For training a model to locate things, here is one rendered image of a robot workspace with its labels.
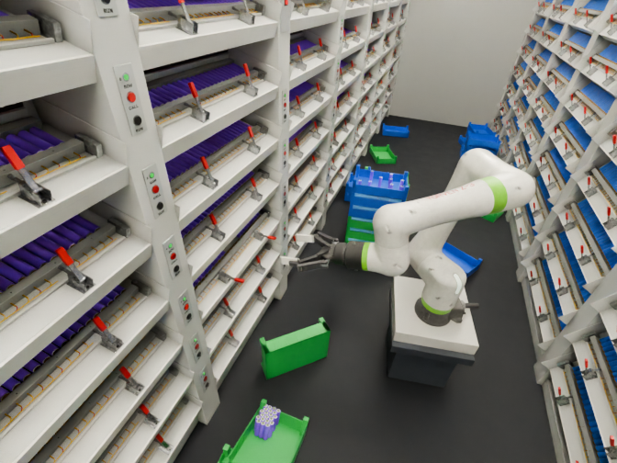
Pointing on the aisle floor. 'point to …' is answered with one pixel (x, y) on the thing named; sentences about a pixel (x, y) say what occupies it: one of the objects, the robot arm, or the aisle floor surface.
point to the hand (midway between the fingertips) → (291, 248)
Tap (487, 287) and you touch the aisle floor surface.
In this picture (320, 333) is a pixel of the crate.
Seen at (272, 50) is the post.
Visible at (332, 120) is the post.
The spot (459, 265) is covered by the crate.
